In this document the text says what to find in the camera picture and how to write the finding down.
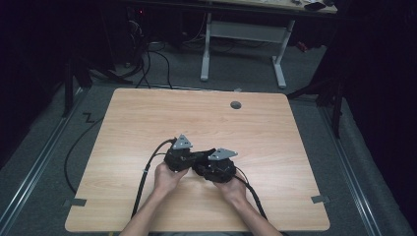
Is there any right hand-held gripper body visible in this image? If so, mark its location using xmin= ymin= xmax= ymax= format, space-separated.
xmin=192 ymin=147 xmax=239 ymax=184

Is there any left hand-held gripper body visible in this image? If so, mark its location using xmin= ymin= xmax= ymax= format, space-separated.
xmin=163 ymin=133 xmax=195 ymax=173

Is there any person's left hand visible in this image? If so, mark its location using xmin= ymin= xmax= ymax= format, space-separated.
xmin=153 ymin=162 xmax=190 ymax=197

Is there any person's right hand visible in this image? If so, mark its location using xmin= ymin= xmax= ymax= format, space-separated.
xmin=212 ymin=176 xmax=249 ymax=207

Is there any black metal stand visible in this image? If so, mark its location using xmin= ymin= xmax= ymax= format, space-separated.
xmin=285 ymin=73 xmax=346 ymax=140
xmin=61 ymin=53 xmax=134 ymax=119

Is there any white-legged desk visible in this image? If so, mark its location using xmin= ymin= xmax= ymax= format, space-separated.
xmin=200 ymin=0 xmax=338 ymax=89

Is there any black device on desk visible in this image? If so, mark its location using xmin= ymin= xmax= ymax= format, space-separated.
xmin=303 ymin=1 xmax=328 ymax=12

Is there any left hand-held gripper cable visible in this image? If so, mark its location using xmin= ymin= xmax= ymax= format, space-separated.
xmin=130 ymin=137 xmax=178 ymax=220

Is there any hand-held gripper cable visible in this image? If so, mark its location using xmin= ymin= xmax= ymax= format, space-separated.
xmin=233 ymin=166 xmax=269 ymax=221
xmin=130 ymin=137 xmax=178 ymax=220

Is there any right hand-held gripper cable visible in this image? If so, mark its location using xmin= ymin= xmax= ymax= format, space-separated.
xmin=233 ymin=166 xmax=269 ymax=221

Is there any bundle of black cables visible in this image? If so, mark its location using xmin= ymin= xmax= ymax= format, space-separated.
xmin=122 ymin=18 xmax=174 ymax=90

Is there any black floor cable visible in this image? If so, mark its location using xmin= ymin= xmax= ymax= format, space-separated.
xmin=63 ymin=116 xmax=105 ymax=195

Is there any metal floor rail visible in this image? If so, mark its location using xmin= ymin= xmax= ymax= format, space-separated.
xmin=318 ymin=103 xmax=384 ymax=236
xmin=0 ymin=88 xmax=89 ymax=230

